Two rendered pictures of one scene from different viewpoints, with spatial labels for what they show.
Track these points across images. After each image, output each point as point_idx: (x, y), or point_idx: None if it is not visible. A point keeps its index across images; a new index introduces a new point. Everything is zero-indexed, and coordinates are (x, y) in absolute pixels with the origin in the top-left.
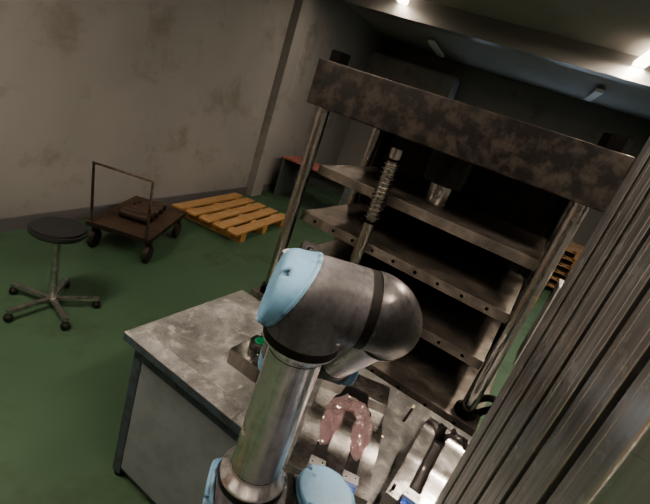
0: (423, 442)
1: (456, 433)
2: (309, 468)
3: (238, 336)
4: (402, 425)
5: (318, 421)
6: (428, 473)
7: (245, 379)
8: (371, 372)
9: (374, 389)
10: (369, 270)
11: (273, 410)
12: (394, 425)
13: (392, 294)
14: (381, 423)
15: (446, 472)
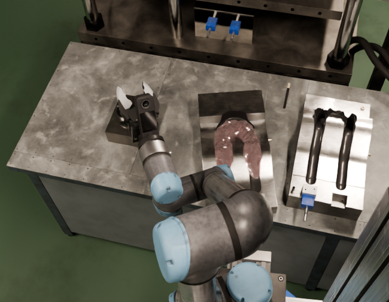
0: (306, 133)
1: (333, 110)
2: (231, 271)
3: (101, 105)
4: (284, 112)
5: (213, 163)
6: (318, 157)
7: (133, 149)
8: (238, 68)
9: (248, 100)
10: (221, 219)
11: (198, 294)
12: (277, 117)
13: (244, 233)
14: (266, 130)
15: (332, 148)
